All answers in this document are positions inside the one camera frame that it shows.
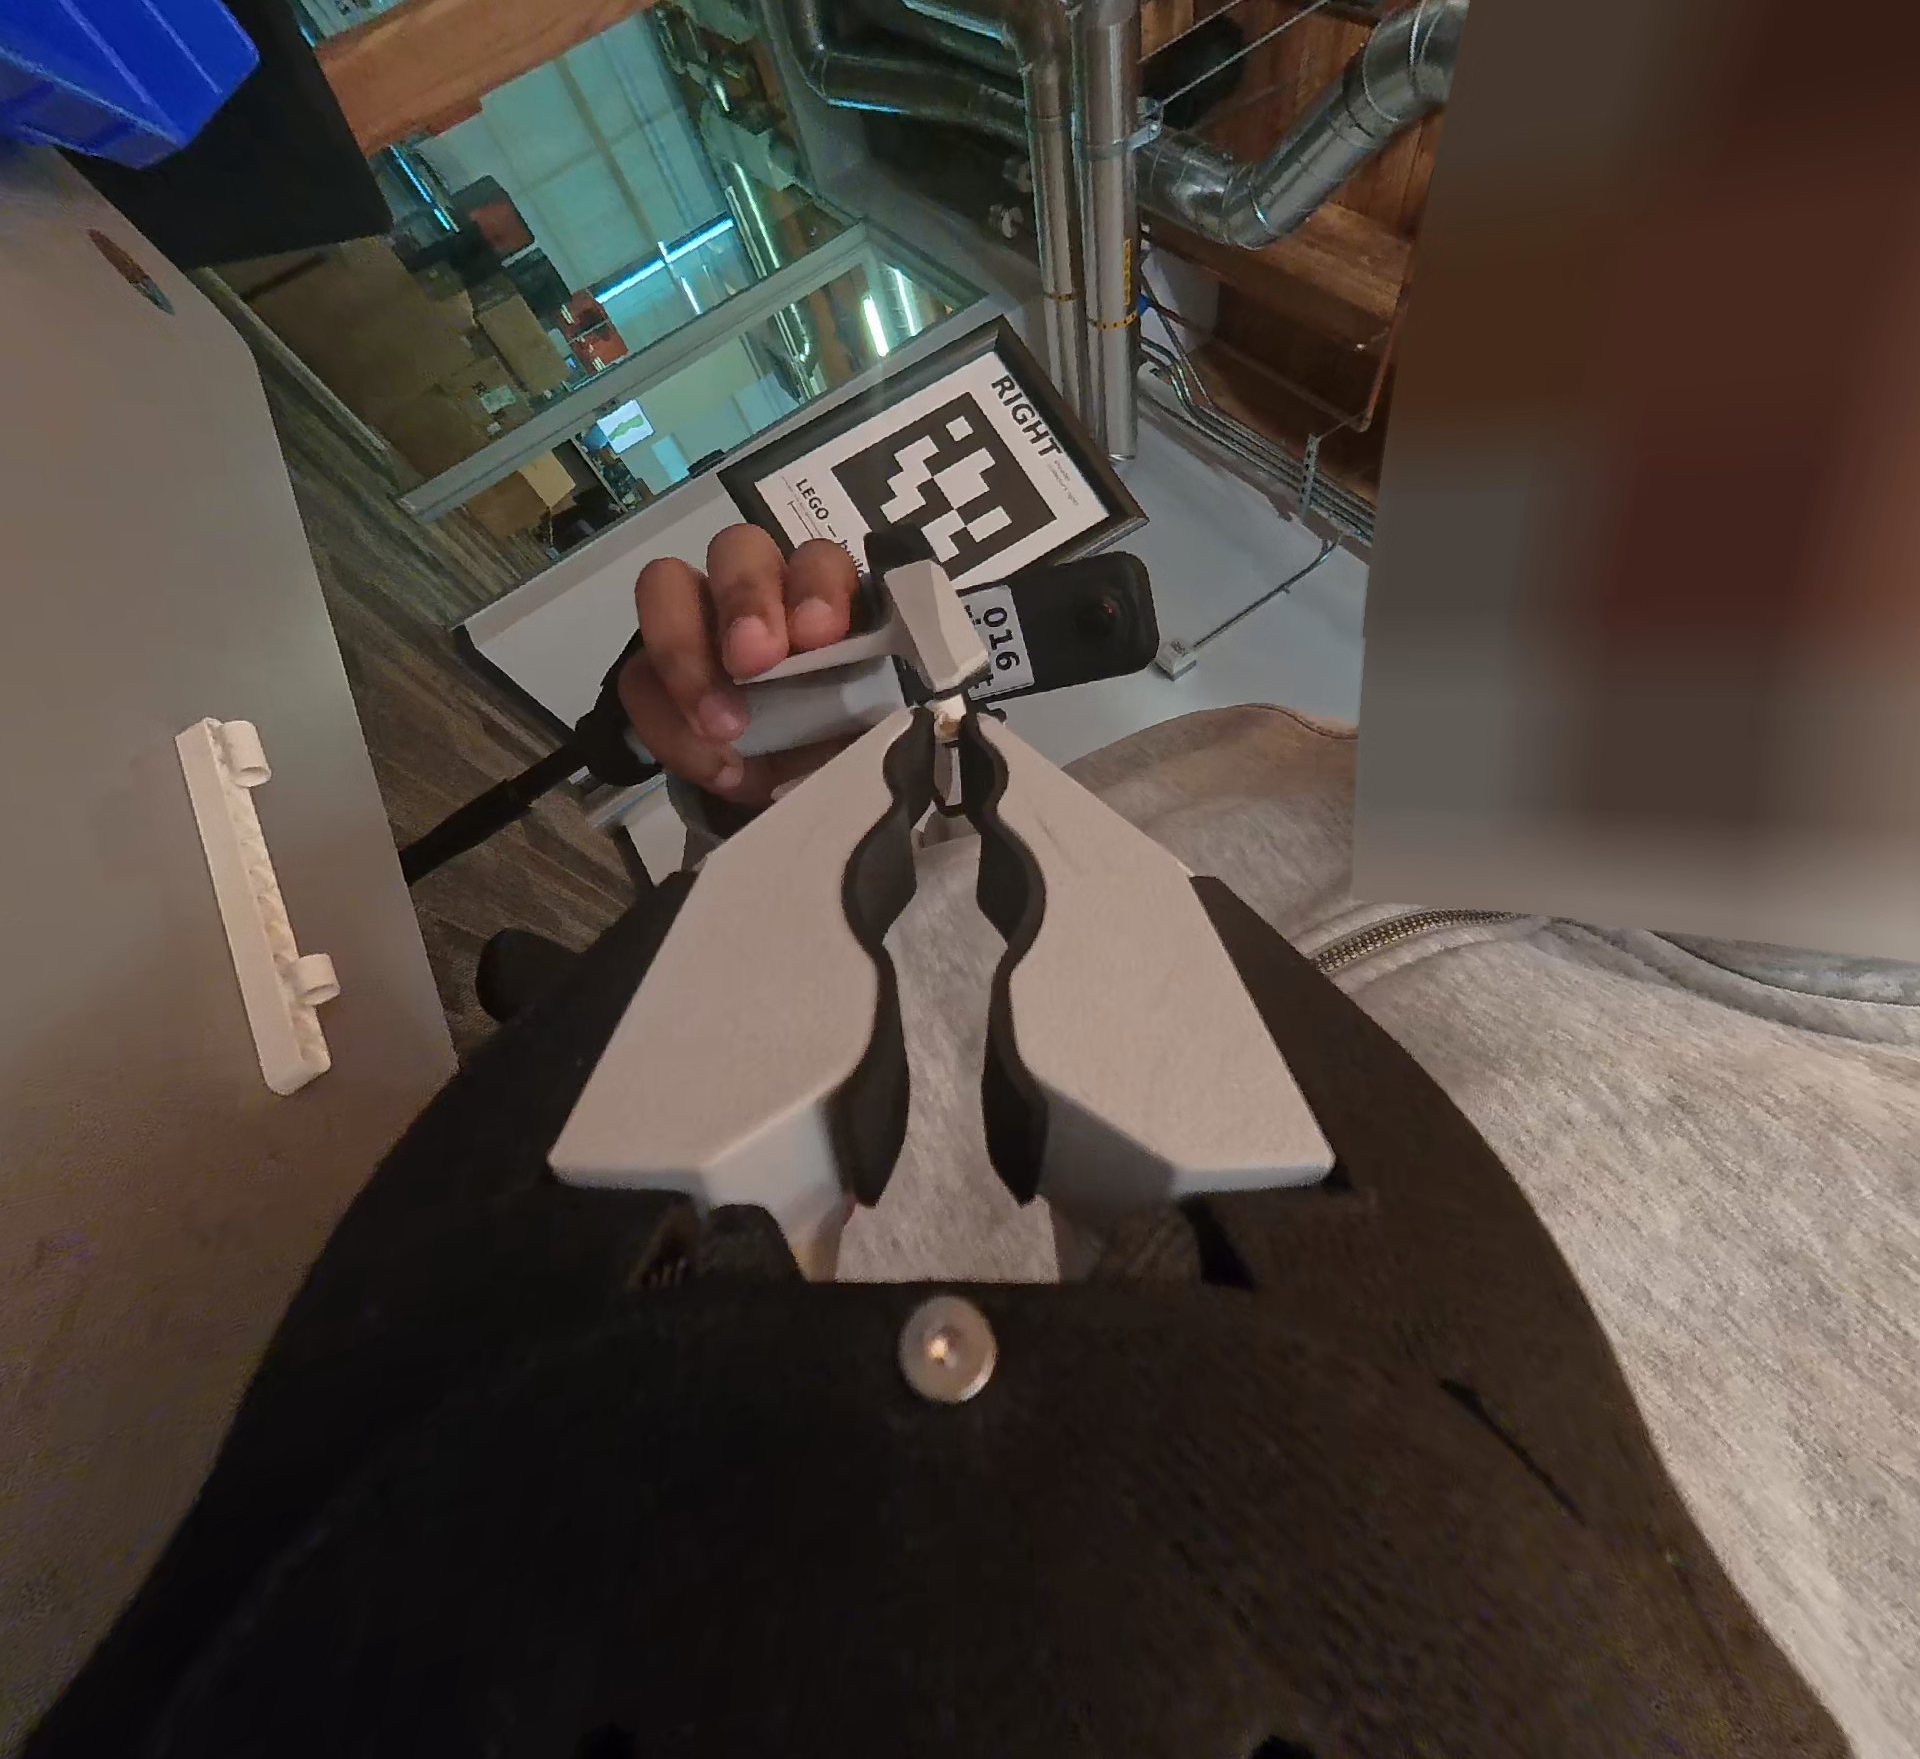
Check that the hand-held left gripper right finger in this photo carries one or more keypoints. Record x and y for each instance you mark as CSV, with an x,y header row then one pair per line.
x,y
1169,1037

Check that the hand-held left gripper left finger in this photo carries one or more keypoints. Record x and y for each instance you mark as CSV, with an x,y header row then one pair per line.
x,y
704,1037

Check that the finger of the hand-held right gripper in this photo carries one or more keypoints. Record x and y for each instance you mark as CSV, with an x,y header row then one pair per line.
x,y
942,633

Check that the small white lego pin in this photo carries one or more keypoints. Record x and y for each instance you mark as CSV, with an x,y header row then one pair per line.
x,y
947,728

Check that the long white lego beam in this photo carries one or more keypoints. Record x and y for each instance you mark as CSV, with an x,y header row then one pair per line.
x,y
255,903

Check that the person's right hand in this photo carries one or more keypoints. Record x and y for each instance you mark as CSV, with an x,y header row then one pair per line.
x,y
689,692

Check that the silver metal pipe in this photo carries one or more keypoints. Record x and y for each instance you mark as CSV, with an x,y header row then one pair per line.
x,y
1101,140

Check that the black flat panel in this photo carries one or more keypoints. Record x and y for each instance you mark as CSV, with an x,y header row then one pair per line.
x,y
255,155

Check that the blue storage bin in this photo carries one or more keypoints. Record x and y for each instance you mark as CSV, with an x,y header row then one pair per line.
x,y
103,4

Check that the flexible silver duct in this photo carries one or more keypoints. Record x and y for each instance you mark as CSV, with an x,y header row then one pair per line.
x,y
1306,155

